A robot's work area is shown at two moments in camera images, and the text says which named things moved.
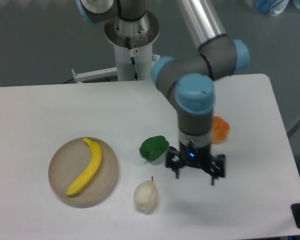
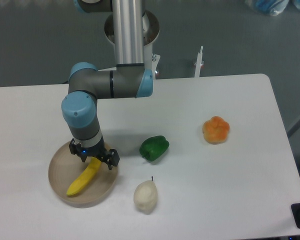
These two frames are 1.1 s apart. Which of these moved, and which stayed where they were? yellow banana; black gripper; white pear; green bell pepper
Moved: black gripper
Stayed: white pear; yellow banana; green bell pepper
